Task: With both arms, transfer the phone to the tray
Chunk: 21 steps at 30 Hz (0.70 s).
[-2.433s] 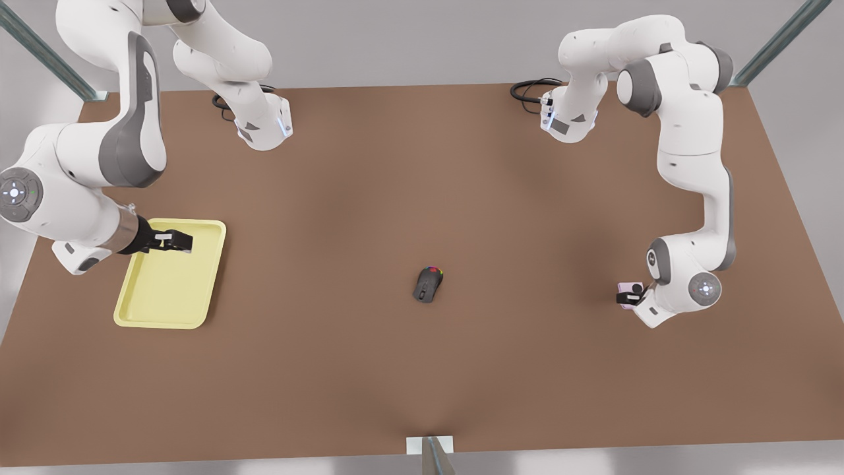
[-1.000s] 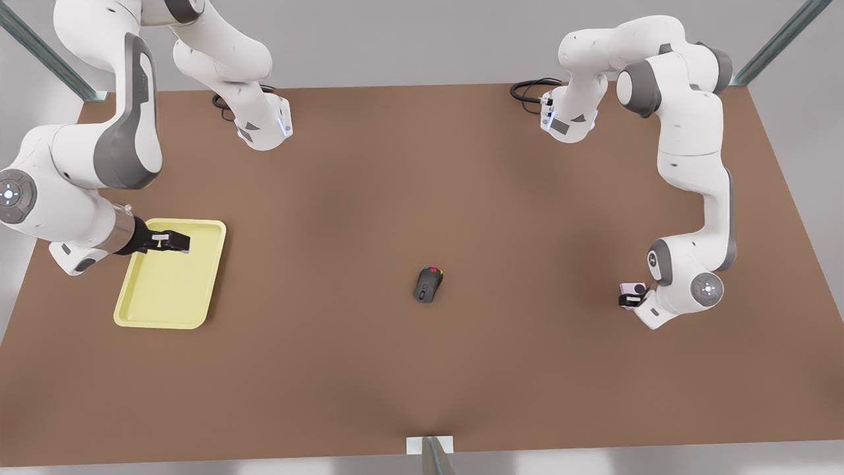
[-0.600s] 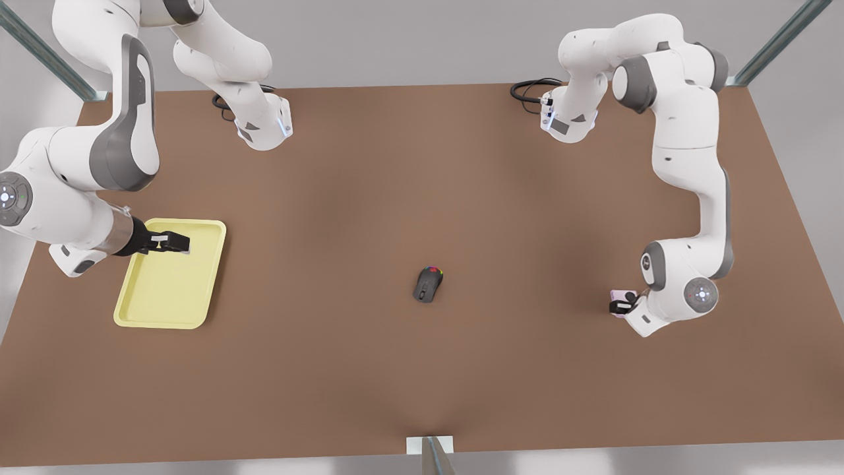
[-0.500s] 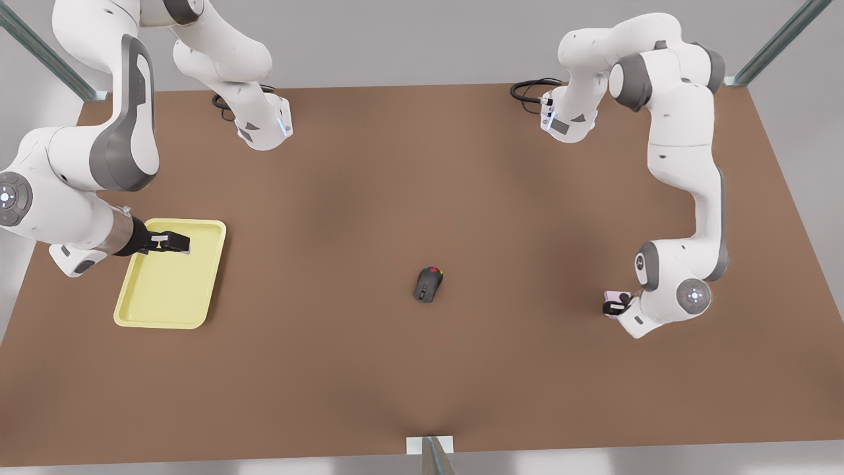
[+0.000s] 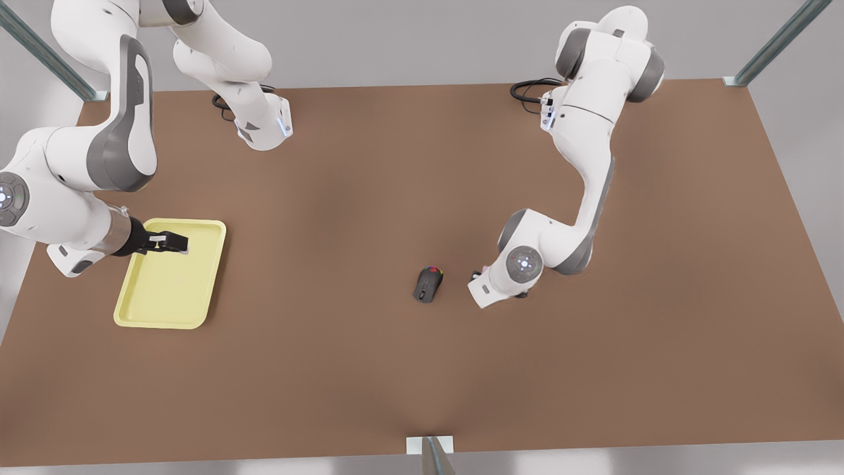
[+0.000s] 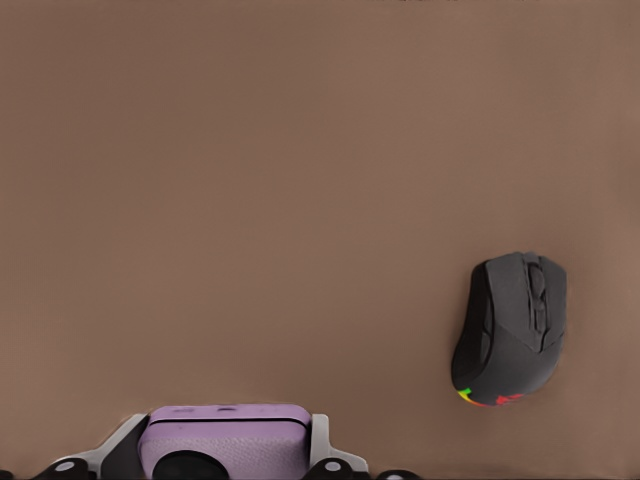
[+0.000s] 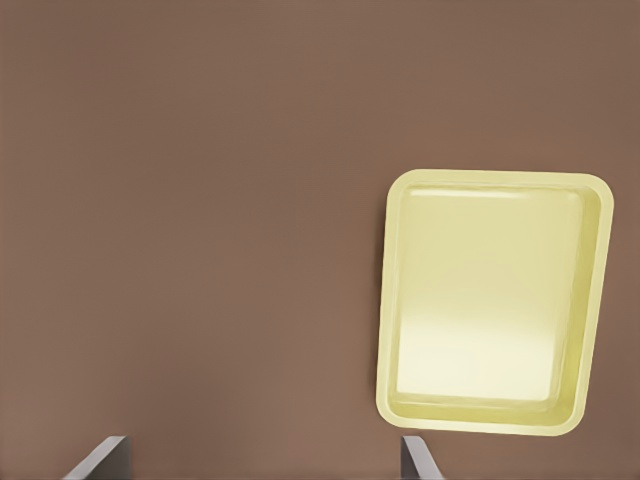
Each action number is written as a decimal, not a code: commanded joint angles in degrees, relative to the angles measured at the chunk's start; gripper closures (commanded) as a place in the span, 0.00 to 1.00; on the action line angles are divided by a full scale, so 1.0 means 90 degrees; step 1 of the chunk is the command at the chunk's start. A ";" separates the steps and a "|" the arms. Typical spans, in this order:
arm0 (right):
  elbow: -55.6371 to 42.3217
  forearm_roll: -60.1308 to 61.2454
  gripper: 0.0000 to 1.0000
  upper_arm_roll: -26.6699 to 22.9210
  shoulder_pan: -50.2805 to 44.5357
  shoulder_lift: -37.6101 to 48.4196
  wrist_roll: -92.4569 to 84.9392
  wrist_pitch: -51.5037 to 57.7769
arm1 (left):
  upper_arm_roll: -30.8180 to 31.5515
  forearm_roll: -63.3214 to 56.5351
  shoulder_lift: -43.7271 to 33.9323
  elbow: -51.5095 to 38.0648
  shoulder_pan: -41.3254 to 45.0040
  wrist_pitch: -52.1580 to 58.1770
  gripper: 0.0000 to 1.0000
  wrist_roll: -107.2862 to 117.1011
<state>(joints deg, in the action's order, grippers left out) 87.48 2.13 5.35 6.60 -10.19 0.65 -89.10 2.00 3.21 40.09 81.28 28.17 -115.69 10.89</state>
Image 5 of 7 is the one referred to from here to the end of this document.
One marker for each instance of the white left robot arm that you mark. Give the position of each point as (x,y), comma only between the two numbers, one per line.
(593,112)

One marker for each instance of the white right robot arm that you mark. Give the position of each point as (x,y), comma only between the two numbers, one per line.
(66,158)

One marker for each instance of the black computer mouse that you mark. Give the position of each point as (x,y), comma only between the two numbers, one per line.
(428,284)

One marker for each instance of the yellow plastic tray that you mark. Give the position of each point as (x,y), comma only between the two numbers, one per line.
(168,290)

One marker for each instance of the silver frame post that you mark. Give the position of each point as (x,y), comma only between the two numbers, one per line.
(46,56)
(775,46)
(432,452)

